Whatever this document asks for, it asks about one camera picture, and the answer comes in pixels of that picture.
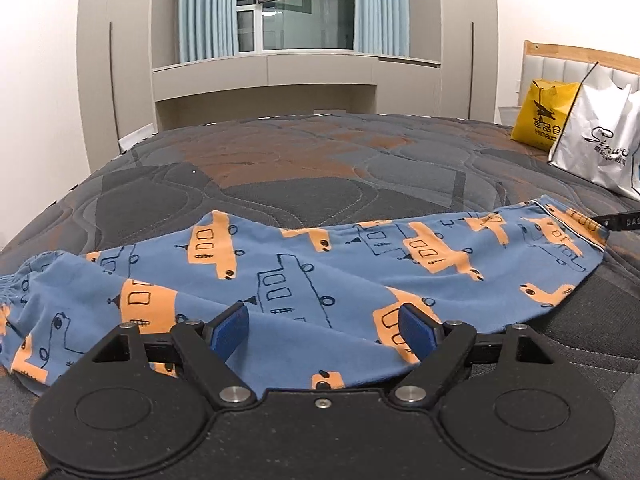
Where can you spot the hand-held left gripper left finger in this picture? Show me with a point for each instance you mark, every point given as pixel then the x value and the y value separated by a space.
pixel 231 331

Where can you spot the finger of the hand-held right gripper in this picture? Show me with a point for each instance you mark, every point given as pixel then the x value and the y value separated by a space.
pixel 617 221

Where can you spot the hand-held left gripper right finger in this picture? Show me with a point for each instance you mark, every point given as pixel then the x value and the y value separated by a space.
pixel 417 332

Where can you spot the blue pants with orange print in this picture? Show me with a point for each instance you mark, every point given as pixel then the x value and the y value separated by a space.
pixel 320 280

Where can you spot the white shopping bag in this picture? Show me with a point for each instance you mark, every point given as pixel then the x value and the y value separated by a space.
pixel 595 145

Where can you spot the yellow shopping bag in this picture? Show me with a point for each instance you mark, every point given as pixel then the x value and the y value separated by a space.
pixel 537 120

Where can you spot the white nightstand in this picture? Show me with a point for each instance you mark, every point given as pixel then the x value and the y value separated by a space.
pixel 510 115

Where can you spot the wooden padded headboard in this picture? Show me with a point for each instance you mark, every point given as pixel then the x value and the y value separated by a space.
pixel 560 65

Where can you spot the grey and brown quilted bed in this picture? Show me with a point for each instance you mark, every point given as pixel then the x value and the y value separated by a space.
pixel 300 170

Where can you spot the white panel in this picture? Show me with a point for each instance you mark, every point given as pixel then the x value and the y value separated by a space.
pixel 137 139

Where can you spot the beige wardrobe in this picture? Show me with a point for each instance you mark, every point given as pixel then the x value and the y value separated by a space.
pixel 455 60
pixel 132 60

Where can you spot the beige window cabinet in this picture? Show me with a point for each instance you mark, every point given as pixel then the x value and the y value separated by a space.
pixel 300 67

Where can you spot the window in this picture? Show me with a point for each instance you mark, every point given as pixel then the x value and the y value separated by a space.
pixel 295 25

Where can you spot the light blue curtain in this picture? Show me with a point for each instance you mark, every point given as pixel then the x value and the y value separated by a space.
pixel 207 10
pixel 382 10

